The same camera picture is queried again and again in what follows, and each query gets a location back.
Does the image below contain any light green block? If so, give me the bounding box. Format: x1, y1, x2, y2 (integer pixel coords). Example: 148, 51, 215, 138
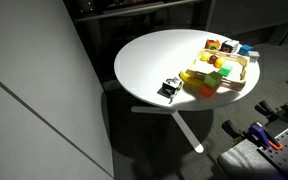
203, 70, 223, 89

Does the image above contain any yellow toy block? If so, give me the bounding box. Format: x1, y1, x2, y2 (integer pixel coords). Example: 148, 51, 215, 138
178, 70, 205, 90

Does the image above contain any orange block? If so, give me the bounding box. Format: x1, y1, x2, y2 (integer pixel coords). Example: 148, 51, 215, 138
199, 83, 218, 98

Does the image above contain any mint green block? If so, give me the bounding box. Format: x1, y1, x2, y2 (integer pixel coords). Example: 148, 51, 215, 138
218, 63, 234, 78

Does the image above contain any wooden tray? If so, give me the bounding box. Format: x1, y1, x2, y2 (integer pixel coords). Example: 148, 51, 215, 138
185, 48, 251, 93

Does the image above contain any black and white cube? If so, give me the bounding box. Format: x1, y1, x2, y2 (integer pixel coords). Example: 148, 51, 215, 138
160, 76, 184, 100

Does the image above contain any white table base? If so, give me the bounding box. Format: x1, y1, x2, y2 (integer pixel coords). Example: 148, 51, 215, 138
131, 105, 205, 154

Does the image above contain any yellow toy fruit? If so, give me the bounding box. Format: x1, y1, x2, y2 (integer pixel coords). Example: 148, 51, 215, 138
200, 51, 212, 62

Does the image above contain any red toy fruit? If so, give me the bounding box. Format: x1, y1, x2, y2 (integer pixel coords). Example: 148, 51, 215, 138
208, 54, 219, 65

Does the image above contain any orange toy fruit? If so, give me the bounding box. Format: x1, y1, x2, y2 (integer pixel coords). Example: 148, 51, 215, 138
214, 57, 226, 69

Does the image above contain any orange cube with green print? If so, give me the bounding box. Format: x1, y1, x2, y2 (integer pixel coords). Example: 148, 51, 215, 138
205, 38, 222, 51

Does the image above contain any black spring clamp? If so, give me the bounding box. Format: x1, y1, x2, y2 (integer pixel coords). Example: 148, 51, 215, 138
221, 119, 249, 142
254, 99, 286, 118

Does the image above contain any black white cube red print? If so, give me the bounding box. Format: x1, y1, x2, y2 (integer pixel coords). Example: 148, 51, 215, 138
220, 39, 241, 54

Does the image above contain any blue cube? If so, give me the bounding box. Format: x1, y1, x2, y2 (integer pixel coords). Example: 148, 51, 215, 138
238, 44, 254, 57

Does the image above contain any grey white cube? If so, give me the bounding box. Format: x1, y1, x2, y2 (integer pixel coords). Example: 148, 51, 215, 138
247, 50, 261, 64

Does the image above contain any grey seat cushion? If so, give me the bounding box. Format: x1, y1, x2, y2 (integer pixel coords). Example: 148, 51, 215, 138
216, 141, 285, 180

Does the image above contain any purple clamp orange trigger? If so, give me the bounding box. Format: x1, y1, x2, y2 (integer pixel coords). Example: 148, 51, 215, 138
246, 121, 284, 151

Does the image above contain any dark perforated mounting board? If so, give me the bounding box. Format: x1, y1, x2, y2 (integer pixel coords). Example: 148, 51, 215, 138
258, 121, 288, 180

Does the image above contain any metal shelf rail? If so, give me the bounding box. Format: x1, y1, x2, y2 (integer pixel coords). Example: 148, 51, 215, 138
73, 0, 203, 23

